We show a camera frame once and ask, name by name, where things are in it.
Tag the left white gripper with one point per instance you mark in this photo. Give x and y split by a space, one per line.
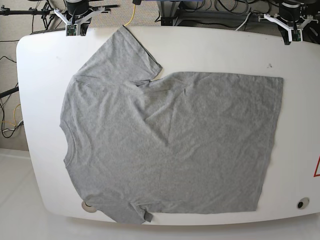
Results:
290 31

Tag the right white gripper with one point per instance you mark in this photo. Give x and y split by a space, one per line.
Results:
77 25

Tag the grey T-shirt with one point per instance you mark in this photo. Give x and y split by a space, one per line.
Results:
187 143

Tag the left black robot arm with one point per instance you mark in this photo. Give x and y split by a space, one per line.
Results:
294 19

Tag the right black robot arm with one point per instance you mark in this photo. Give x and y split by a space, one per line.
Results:
77 7

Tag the black tripod stand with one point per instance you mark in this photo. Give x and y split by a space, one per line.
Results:
43 8

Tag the right table grommet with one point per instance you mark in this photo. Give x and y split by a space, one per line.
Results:
303 203

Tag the table grommet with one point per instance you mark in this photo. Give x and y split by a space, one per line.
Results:
303 203
88 208

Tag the left table grommet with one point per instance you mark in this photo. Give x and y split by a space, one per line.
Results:
88 208

